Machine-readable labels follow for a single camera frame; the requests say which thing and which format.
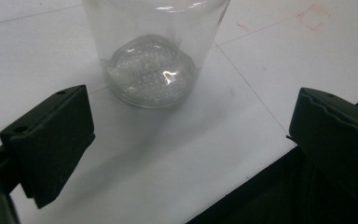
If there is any clear glass jar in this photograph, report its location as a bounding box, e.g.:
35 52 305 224
81 0 231 109

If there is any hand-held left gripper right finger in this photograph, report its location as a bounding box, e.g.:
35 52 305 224
287 87 358 203

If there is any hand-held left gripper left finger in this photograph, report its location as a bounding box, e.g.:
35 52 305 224
0 84 96 209

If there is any white table cover board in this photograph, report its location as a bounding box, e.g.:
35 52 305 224
0 0 358 224

